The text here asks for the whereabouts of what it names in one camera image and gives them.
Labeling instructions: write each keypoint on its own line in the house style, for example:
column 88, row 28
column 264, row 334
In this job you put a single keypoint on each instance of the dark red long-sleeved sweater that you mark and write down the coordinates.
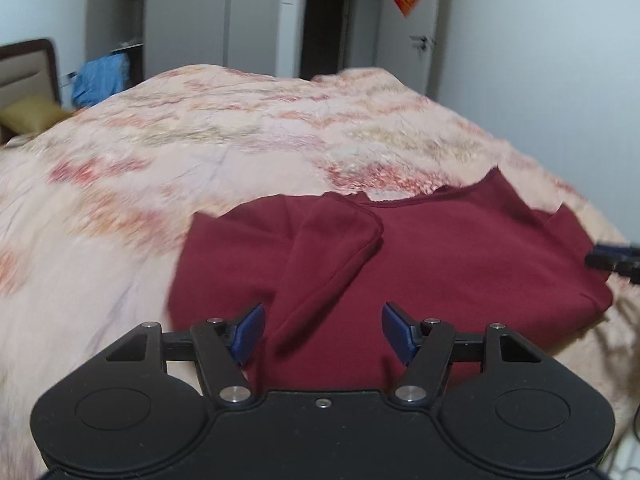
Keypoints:
column 450, row 260

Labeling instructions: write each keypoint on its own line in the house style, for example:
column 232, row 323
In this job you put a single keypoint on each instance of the grey built-in wardrobe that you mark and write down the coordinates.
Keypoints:
column 200, row 15

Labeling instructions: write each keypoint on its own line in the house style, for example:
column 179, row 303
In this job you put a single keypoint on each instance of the floral pink quilt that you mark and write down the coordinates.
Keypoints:
column 200, row 135

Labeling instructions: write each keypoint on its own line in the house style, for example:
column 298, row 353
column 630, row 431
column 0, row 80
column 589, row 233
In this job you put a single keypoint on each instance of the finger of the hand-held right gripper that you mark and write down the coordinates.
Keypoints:
column 612, row 260

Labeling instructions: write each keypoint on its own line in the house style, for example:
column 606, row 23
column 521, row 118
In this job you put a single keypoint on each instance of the white room door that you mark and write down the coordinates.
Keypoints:
column 405, row 65

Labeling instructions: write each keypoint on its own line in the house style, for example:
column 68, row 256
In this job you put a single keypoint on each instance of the beige padded wooden headboard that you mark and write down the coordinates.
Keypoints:
column 25, row 70

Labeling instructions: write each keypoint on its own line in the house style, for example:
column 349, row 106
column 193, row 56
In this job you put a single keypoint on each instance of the yellow pillow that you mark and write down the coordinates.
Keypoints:
column 32, row 115

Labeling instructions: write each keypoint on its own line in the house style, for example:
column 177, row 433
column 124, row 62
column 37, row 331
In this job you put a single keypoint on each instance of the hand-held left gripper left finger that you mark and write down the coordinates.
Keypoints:
column 248, row 332

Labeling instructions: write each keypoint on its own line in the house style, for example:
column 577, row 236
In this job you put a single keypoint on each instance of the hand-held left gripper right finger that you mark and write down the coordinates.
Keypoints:
column 397, row 332

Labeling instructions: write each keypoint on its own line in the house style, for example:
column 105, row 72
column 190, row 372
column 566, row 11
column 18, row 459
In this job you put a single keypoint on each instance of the blue clothes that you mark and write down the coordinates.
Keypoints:
column 100, row 80

